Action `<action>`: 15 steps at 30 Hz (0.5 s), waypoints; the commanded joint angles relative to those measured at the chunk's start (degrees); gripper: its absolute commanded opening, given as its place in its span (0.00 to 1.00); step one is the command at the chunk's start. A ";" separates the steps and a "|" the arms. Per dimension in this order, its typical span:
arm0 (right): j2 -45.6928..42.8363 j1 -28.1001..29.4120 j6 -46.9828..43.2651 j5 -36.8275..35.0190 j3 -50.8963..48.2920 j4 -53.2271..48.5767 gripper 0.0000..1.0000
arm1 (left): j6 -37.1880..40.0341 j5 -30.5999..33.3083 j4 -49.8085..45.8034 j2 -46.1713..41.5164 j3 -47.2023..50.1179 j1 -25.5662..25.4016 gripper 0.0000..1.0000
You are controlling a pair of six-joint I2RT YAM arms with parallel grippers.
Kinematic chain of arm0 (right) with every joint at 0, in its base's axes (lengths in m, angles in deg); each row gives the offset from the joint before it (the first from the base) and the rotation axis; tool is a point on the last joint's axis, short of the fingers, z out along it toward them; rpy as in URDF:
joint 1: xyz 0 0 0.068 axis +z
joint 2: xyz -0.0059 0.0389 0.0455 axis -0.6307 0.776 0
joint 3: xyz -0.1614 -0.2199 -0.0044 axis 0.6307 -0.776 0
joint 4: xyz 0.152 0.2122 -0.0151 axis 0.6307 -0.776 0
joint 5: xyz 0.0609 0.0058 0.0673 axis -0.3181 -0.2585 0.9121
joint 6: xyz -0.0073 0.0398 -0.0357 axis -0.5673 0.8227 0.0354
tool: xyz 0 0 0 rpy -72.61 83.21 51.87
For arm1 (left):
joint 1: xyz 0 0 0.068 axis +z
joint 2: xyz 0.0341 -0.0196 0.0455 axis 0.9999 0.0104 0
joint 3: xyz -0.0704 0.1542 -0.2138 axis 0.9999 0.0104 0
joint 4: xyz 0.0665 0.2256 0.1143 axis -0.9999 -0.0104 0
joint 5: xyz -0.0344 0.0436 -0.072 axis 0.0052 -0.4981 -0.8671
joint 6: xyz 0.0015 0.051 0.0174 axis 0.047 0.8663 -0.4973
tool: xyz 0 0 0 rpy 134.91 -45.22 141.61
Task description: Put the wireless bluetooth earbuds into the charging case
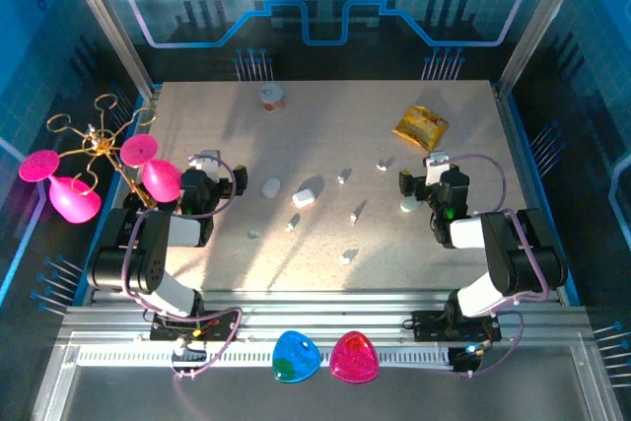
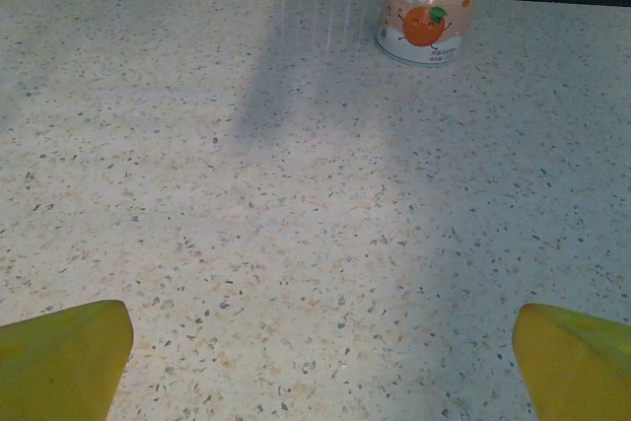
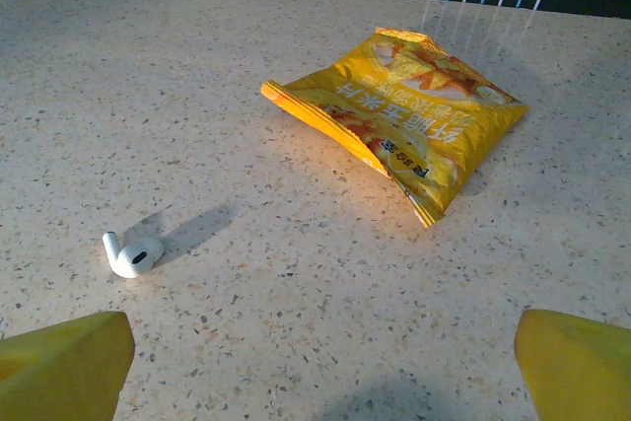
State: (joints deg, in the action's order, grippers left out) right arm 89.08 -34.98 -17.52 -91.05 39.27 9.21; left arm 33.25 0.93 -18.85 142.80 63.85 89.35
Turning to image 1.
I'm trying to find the pink wine glass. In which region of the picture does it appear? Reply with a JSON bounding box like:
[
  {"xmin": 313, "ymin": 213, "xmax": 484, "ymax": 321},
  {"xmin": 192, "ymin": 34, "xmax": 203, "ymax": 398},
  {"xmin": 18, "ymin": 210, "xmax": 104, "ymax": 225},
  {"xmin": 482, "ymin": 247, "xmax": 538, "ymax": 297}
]
[
  {"xmin": 119, "ymin": 133, "xmax": 184, "ymax": 204},
  {"xmin": 18, "ymin": 149, "xmax": 104, "ymax": 225}
]

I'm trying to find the yellow snack packet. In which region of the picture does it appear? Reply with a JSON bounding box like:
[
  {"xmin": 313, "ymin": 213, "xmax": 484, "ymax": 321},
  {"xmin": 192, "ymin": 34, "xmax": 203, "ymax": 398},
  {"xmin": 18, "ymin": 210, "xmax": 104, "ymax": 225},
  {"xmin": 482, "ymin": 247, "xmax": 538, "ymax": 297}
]
[{"xmin": 391, "ymin": 105, "xmax": 451, "ymax": 152}]

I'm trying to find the small can with orange print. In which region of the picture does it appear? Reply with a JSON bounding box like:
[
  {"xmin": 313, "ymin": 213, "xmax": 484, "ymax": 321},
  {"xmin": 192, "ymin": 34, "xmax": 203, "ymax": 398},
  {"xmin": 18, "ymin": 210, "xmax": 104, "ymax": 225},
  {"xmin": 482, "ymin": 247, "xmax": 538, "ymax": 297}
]
[{"xmin": 259, "ymin": 84, "xmax": 286, "ymax": 115}]

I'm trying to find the small black connector board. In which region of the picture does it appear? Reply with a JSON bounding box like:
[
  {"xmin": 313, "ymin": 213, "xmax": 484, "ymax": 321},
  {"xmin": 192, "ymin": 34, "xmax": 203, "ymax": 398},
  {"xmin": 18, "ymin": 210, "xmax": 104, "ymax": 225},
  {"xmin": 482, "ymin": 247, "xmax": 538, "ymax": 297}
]
[
  {"xmin": 171, "ymin": 341, "xmax": 208, "ymax": 368},
  {"xmin": 447, "ymin": 341, "xmax": 487, "ymax": 377}
]

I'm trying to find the pink translucent triangular button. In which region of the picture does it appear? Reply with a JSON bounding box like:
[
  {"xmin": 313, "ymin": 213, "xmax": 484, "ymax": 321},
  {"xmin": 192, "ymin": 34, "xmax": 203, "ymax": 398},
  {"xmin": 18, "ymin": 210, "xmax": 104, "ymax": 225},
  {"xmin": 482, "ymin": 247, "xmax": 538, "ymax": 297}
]
[{"xmin": 328, "ymin": 329, "xmax": 381, "ymax": 386}]

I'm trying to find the blue translucent triangular button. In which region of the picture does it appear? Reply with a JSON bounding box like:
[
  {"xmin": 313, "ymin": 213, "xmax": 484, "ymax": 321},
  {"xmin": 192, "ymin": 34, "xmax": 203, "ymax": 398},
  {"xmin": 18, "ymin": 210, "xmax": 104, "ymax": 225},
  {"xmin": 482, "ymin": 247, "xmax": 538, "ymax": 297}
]
[{"xmin": 272, "ymin": 329, "xmax": 322, "ymax": 386}]

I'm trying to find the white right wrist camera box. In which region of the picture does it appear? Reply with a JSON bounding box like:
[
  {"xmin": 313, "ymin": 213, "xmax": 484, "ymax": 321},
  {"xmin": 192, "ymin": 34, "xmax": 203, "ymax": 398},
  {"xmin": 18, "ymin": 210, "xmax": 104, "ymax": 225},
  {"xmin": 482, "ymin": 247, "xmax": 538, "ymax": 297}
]
[{"xmin": 424, "ymin": 149, "xmax": 453, "ymax": 184}]

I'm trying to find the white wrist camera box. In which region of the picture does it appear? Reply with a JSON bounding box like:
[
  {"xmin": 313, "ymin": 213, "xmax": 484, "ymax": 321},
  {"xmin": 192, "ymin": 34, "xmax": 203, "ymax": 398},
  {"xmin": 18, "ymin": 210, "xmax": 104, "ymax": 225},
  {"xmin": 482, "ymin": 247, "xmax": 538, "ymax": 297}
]
[
  {"xmin": 199, "ymin": 148, "xmax": 223, "ymax": 178},
  {"xmin": 424, "ymin": 149, "xmax": 453, "ymax": 184}
]

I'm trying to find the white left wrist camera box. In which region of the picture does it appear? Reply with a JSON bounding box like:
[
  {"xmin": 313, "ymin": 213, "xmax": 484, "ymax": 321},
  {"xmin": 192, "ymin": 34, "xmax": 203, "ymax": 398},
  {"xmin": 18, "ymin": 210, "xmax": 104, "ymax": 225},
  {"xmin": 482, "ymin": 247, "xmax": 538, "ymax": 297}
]
[{"xmin": 199, "ymin": 148, "xmax": 223, "ymax": 178}]

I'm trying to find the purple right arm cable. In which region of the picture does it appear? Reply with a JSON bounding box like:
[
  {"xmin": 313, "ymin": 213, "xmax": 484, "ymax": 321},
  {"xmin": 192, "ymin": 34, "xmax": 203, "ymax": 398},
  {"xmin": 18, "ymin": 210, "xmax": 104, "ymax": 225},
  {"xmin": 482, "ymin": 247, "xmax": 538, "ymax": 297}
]
[{"xmin": 426, "ymin": 153, "xmax": 551, "ymax": 381}]

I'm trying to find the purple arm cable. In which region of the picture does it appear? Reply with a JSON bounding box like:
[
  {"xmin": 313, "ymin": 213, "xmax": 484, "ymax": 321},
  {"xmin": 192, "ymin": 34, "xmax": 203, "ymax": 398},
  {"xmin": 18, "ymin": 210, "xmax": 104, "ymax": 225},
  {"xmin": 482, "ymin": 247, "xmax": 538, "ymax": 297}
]
[
  {"xmin": 120, "ymin": 152, "xmax": 245, "ymax": 382},
  {"xmin": 426, "ymin": 153, "xmax": 551, "ymax": 381}
]

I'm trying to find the gold wire glass rack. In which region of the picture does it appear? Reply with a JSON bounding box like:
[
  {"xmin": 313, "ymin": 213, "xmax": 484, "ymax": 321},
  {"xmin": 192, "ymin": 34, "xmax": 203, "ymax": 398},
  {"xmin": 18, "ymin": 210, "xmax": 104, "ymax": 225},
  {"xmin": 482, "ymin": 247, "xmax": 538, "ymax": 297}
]
[{"xmin": 46, "ymin": 93, "xmax": 164, "ymax": 210}]

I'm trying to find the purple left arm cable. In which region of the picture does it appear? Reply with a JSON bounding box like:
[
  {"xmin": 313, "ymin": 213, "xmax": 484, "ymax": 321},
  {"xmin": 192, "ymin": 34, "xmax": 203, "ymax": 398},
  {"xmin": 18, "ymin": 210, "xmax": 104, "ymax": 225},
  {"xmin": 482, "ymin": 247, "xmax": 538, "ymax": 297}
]
[{"xmin": 120, "ymin": 152, "xmax": 245, "ymax": 382}]

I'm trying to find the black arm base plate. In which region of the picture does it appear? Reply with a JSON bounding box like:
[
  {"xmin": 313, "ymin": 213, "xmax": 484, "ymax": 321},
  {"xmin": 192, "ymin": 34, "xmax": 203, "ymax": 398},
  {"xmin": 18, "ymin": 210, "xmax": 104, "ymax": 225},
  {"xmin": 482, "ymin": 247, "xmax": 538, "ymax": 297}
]
[
  {"xmin": 411, "ymin": 309, "xmax": 503, "ymax": 343},
  {"xmin": 149, "ymin": 309, "xmax": 244, "ymax": 343}
]

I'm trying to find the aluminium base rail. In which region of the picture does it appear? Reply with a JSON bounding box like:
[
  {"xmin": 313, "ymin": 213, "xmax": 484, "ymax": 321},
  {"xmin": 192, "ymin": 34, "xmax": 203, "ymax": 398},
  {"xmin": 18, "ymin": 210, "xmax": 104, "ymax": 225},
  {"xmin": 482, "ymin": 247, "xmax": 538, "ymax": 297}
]
[{"xmin": 57, "ymin": 287, "xmax": 596, "ymax": 338}]

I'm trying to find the white slotted cable duct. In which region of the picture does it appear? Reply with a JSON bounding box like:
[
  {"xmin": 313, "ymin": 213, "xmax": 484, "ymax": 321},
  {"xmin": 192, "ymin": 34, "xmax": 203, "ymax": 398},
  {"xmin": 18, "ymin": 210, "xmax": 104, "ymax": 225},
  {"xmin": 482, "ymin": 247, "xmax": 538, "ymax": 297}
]
[{"xmin": 77, "ymin": 349, "xmax": 453, "ymax": 368}]

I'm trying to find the aluminium frame post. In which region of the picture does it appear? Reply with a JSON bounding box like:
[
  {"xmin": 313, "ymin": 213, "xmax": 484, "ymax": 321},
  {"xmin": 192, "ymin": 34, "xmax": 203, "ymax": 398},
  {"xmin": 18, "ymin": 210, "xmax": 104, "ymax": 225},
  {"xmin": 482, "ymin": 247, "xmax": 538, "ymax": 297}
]
[
  {"xmin": 54, "ymin": 0, "xmax": 158, "ymax": 100},
  {"xmin": 496, "ymin": 0, "xmax": 596, "ymax": 92}
]

